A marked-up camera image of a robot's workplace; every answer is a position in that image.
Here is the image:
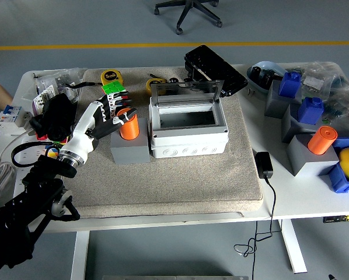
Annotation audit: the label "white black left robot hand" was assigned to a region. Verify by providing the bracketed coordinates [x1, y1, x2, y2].
[60, 91, 138, 160]

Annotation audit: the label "orange cylinder battery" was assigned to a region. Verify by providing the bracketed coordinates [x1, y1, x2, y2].
[118, 108, 140, 141]
[307, 125, 338, 155]

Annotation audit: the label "grey junction box with lid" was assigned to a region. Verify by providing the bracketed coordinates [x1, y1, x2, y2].
[148, 79, 230, 159]

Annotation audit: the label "black crumpled cloth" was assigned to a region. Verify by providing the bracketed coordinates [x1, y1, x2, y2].
[28, 93, 78, 142]

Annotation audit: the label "small colourful puzzle cube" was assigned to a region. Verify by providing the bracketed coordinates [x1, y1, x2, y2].
[44, 141, 69, 160]

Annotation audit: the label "white table leg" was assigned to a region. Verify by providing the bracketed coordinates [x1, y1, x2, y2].
[281, 219, 307, 274]
[71, 232, 90, 280]

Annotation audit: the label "grey block with round hole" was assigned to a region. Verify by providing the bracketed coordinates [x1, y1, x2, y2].
[110, 118, 151, 166]

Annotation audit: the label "large colourful puzzle cube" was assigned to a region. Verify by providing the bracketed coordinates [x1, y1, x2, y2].
[101, 81, 129, 102]

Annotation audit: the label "black table control panel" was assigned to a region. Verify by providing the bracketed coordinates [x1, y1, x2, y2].
[322, 214, 349, 224]

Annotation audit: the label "clear plastic bags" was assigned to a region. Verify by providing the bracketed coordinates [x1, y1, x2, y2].
[21, 67, 88, 102]

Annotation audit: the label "white blue circuit breaker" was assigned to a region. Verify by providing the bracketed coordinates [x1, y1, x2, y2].
[0, 104, 32, 137]

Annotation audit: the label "blue plastic bin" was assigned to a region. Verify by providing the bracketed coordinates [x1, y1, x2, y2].
[326, 136, 349, 194]

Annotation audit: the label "grey-brown mat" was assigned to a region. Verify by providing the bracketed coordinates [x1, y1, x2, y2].
[64, 67, 264, 219]

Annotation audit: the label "grey holder block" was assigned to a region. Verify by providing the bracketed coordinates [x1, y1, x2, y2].
[285, 132, 340, 177]
[281, 101, 327, 144]
[264, 80, 303, 119]

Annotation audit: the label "black power adapter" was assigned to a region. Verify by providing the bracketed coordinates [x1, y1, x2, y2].
[254, 151, 274, 180]

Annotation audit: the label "black plastic case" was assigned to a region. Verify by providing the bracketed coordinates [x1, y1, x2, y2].
[183, 44, 249, 98]

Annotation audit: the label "black office chair base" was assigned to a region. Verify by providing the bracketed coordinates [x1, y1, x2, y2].
[153, 0, 224, 36]

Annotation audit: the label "blue bottle-shaped block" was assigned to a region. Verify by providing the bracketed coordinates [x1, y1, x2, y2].
[297, 97, 324, 125]
[278, 71, 302, 99]

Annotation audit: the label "clear bag of parts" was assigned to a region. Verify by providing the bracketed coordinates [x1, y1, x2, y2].
[320, 86, 349, 138]
[285, 61, 349, 99]

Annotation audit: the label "light blue bowl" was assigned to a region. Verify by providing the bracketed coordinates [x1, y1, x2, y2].
[246, 60, 289, 96]

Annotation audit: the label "white wall socket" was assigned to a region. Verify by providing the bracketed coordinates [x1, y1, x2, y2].
[57, 87, 79, 104]

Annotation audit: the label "packaged white switch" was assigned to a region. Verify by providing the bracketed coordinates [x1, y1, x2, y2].
[31, 85, 58, 116]

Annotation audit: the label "yellow tape measure with strap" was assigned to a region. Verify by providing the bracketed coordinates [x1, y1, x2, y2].
[65, 69, 123, 90]

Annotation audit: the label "white power cable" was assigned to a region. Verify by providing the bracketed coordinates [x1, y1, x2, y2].
[0, 128, 32, 219]

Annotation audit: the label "black adapter cord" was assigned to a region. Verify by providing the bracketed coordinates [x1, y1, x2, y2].
[233, 176, 283, 280]

